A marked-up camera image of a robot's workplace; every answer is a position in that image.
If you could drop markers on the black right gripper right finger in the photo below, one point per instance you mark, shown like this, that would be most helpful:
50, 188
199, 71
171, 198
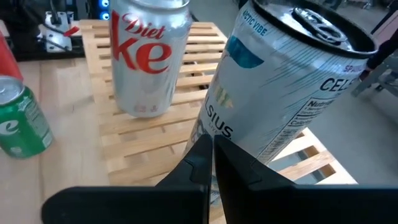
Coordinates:
311, 205

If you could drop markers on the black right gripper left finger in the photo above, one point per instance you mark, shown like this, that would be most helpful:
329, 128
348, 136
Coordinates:
124, 205

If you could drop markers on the silver Diet Coke can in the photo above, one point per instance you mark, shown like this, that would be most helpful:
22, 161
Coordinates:
146, 87

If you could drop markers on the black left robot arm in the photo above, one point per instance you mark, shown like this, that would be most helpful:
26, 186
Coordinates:
21, 31

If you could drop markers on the wooden slatted shelf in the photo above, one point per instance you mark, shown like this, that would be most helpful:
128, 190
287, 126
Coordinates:
140, 146

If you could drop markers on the grey metal stand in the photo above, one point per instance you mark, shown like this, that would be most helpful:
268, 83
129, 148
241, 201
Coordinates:
373, 77

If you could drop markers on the red tag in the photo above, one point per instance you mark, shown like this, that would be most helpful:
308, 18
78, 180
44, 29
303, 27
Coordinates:
72, 31

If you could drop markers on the black computer with blue light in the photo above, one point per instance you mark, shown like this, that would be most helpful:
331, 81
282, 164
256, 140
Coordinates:
99, 9

